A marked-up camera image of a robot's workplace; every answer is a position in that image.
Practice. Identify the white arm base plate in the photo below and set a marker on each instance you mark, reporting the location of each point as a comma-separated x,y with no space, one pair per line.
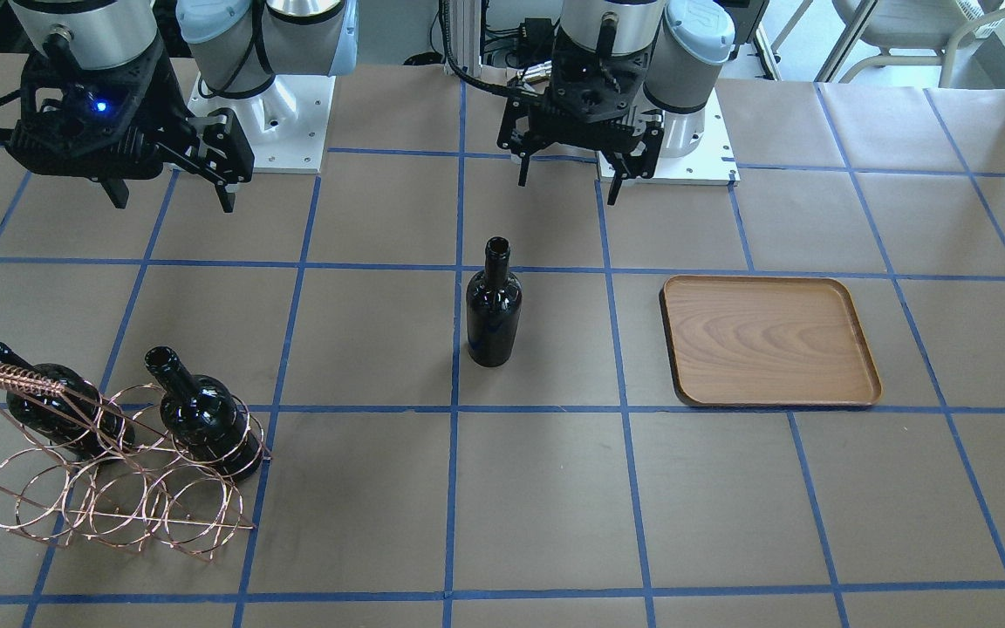
696,148
286,125

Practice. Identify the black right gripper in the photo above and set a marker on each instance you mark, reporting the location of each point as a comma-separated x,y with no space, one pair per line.
173,102

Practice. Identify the dark wine bottle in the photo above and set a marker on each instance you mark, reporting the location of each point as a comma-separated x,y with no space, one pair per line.
493,300

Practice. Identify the grey chair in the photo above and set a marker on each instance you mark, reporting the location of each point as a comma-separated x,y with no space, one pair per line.
947,36

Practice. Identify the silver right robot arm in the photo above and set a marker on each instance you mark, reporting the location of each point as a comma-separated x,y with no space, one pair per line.
239,47

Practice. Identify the dark bottle in basket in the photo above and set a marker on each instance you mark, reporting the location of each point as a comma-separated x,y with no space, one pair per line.
49,401
203,417

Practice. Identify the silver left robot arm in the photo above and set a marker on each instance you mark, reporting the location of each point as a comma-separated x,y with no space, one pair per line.
691,40

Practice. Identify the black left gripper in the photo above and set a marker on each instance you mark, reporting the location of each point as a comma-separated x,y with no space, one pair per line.
643,137

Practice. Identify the copper wire bottle basket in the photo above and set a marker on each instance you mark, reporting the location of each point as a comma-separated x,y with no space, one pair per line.
143,489

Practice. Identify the wooden tray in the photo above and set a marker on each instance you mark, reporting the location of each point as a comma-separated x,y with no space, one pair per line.
767,341

